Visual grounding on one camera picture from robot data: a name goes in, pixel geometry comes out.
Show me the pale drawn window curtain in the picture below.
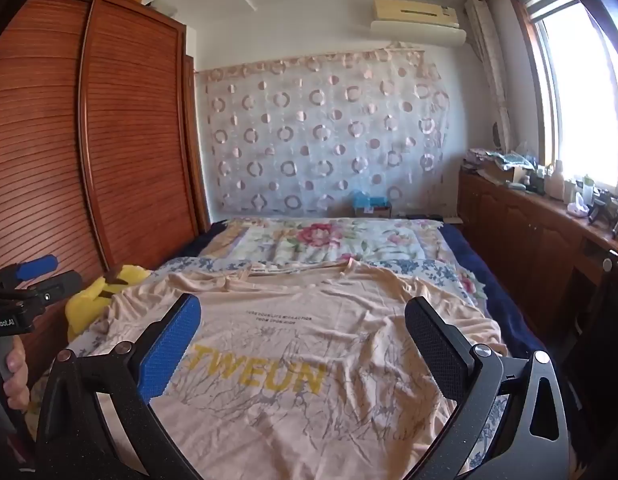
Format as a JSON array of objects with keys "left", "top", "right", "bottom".
[{"left": 464, "top": 0, "right": 513, "bottom": 153}]

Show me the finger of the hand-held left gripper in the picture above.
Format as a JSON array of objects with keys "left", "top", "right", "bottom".
[
  {"left": 23, "top": 270, "right": 84, "bottom": 307},
  {"left": 0, "top": 255, "right": 60, "bottom": 295}
]

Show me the blue floral bed sheet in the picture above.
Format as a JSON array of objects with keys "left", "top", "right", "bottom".
[{"left": 26, "top": 255, "right": 512, "bottom": 480}]

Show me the long low wooden cabinet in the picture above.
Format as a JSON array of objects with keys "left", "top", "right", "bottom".
[{"left": 456, "top": 167, "right": 618, "bottom": 361}]

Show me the person's left hand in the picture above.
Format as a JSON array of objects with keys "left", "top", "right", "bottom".
[{"left": 3, "top": 336, "right": 30, "bottom": 415}]

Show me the black folding stand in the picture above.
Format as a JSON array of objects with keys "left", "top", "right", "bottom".
[{"left": 588, "top": 195, "right": 618, "bottom": 240}]

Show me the navy blue blanket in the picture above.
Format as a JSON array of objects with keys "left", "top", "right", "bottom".
[{"left": 181, "top": 220, "right": 545, "bottom": 356}]

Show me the brown slatted wooden wardrobe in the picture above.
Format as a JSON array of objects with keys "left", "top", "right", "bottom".
[{"left": 0, "top": 0, "right": 212, "bottom": 376}]

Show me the pink floral quilt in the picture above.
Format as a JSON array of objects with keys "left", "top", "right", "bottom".
[{"left": 199, "top": 217, "right": 455, "bottom": 281}]

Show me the pale pink bottle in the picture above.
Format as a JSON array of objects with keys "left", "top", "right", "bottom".
[{"left": 545, "top": 160, "right": 568, "bottom": 201}]

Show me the wooden framed window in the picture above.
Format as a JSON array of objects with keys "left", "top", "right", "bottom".
[{"left": 509, "top": 0, "right": 618, "bottom": 201}]

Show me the blue tissue box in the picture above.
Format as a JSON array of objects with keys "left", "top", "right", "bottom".
[{"left": 350, "top": 190, "right": 392, "bottom": 218}]

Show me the yellow plush toy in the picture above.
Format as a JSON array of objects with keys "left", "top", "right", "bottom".
[{"left": 66, "top": 263, "right": 152, "bottom": 343}]

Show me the wall air conditioner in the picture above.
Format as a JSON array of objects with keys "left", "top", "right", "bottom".
[{"left": 369, "top": 0, "right": 467, "bottom": 47}]

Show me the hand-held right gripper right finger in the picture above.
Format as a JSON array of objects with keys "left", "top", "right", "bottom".
[{"left": 404, "top": 296, "right": 570, "bottom": 480}]

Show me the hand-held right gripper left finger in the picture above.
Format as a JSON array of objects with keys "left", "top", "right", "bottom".
[{"left": 36, "top": 292, "right": 202, "bottom": 480}]

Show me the sheer circle-patterned curtain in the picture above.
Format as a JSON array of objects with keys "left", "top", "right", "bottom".
[{"left": 195, "top": 42, "right": 452, "bottom": 218}]

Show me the beige printed t-shirt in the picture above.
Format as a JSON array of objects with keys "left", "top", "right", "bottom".
[{"left": 91, "top": 260, "right": 507, "bottom": 480}]

